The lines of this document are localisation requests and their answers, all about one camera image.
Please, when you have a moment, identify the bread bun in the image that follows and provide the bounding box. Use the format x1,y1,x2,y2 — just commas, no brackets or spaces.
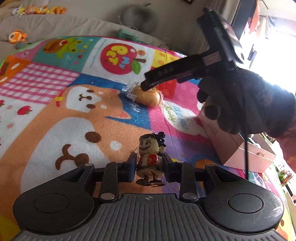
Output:
122,81,163,108

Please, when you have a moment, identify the grey neck pillow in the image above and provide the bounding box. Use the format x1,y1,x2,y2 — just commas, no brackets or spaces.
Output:
120,5,158,33

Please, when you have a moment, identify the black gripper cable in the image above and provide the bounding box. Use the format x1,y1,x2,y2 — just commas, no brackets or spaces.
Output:
242,132,250,181

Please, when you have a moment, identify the row of orange plush toys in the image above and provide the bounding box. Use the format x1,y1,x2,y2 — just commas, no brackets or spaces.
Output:
11,5,67,15

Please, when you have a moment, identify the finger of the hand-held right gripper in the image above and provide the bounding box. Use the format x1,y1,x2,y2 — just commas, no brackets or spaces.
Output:
141,55,205,91

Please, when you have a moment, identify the pink cardboard box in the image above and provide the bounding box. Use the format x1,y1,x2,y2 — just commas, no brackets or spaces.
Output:
198,101,277,174

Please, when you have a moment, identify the person's right hand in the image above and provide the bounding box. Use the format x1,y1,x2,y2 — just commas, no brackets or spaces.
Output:
197,68,296,138

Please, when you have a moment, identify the beige bed cover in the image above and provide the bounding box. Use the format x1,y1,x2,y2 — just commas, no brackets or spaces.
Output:
0,13,170,49

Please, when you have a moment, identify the orange fish plush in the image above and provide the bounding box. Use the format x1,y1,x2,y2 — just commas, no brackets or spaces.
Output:
9,30,28,44

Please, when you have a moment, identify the person's right forearm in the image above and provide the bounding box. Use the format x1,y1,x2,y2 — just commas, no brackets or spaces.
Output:
276,126,296,173

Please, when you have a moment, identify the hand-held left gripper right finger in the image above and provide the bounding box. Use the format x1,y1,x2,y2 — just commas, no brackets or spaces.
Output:
161,152,234,201

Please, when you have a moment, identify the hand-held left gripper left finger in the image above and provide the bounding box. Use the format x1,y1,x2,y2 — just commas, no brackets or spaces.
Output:
59,152,139,201

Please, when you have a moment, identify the teal cloth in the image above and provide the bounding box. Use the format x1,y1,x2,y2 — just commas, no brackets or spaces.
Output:
117,29,146,44

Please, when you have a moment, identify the grinning figurine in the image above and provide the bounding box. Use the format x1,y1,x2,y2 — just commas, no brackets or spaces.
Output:
136,131,167,187

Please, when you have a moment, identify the colourful printed blanket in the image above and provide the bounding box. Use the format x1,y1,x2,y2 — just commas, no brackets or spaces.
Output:
0,35,296,241

